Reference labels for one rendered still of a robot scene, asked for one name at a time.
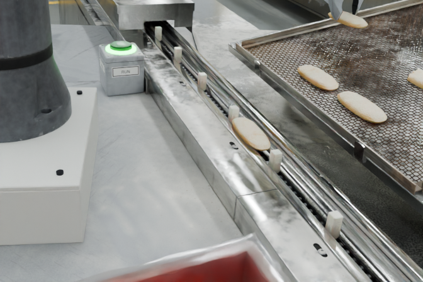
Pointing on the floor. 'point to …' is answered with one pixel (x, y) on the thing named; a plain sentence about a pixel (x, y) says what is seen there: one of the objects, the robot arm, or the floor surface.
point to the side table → (125, 182)
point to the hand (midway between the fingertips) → (348, 12)
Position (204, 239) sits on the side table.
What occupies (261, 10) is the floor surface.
